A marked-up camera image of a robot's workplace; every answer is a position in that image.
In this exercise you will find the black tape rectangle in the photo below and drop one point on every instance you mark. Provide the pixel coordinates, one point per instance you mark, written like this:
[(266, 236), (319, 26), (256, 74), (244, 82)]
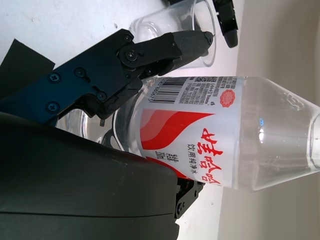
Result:
[(22, 58)]

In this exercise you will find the clear red-labelled water bottle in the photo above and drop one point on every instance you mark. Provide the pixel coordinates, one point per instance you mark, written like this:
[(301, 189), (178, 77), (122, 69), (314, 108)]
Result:
[(200, 130)]

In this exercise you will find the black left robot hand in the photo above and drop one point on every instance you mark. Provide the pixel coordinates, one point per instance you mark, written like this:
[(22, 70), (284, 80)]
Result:
[(228, 30)]

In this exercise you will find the clear plastic cup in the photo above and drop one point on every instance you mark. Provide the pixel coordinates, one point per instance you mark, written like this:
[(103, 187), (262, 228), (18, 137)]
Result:
[(155, 26)]

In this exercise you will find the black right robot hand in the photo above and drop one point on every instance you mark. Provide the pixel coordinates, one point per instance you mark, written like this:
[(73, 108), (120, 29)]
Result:
[(62, 187)]

